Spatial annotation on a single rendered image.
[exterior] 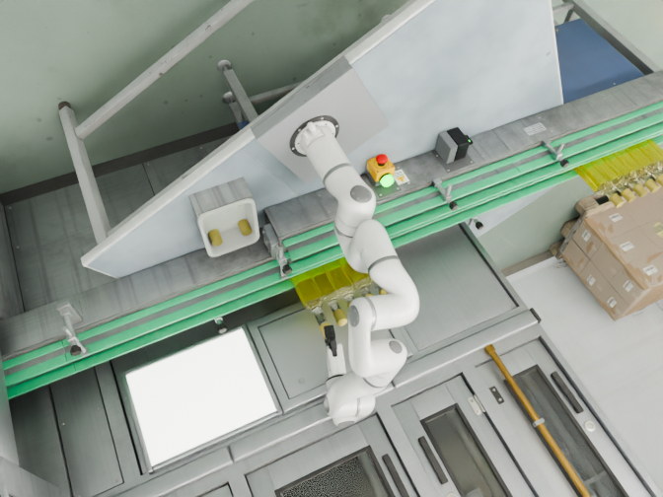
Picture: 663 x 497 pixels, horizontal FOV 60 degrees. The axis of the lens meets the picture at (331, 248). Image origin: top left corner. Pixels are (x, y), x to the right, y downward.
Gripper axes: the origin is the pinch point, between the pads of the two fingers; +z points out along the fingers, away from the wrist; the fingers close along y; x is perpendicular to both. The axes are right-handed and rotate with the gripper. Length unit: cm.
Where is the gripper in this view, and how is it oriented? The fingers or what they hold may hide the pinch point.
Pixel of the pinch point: (329, 334)
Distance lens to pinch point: 183.4
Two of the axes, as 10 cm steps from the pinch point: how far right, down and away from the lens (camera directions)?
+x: -9.8, 1.3, -1.2
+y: 0.3, -5.5, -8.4
